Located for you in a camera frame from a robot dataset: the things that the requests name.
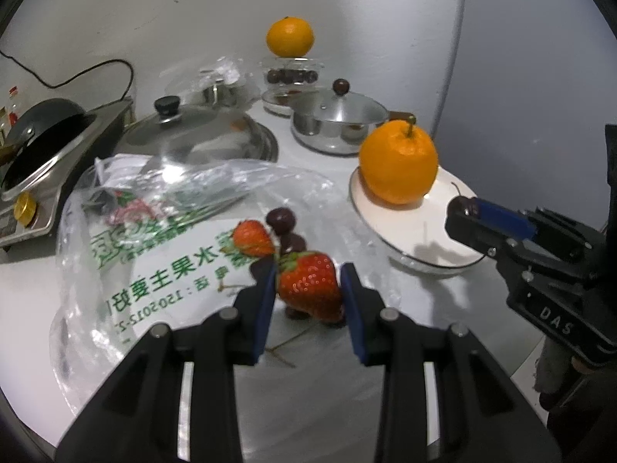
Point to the crumpled clear plastic bag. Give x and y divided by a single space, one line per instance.
231 70

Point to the steel cup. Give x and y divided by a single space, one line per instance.
217 92

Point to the person's right forearm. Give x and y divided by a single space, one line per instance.
554 371

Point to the steel induction cooker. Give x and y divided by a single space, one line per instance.
62 178

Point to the dark red cherry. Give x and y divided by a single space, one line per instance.
292 242
281 219
463 204

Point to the heap of dark cherries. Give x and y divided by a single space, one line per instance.
289 76

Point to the small white dish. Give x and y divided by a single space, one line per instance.
272 103

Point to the green printed plastic bag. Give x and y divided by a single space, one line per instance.
159 270

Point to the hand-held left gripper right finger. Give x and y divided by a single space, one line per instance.
354 323

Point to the white round plate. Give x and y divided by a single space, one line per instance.
424 231

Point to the small steel pot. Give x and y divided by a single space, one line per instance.
318 132

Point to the large red strawberry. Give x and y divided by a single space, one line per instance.
308 284

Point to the small red strawberry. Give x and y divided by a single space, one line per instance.
253 238

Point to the small round orange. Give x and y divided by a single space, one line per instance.
289 36

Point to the large orange with stem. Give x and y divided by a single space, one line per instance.
397 164

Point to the gold cooker knob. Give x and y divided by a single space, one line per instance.
25 208

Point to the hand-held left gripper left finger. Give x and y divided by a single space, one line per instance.
266 313

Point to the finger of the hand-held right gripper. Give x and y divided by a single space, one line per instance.
506 219
475 236

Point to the red printed plastic wrapper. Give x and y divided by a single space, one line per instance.
137 210

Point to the large steel dome lid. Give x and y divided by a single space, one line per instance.
202 130

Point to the pot lid with brown knob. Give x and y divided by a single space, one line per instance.
337 108

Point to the clear glass container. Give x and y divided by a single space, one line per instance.
308 61

